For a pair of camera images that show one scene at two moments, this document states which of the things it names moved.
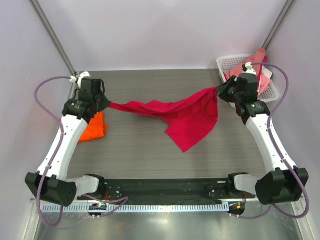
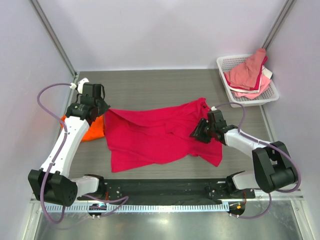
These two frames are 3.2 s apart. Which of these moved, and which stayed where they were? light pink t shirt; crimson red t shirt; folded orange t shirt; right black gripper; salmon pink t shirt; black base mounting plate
Moved: crimson red t shirt; right black gripper
Stayed: folded orange t shirt; salmon pink t shirt; light pink t shirt; black base mounting plate
